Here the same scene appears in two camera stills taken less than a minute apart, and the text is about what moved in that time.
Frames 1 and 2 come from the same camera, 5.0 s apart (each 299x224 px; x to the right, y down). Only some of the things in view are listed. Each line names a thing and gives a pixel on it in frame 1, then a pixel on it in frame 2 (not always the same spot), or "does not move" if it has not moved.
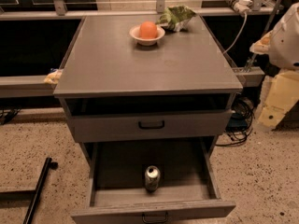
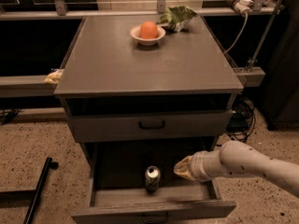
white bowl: (135, 33) does not move
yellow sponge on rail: (53, 77) does not move
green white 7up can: (152, 175) does not move
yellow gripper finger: (262, 46) to (185, 175)
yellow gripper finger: (278, 93) to (183, 164)
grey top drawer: (176, 126) does not move
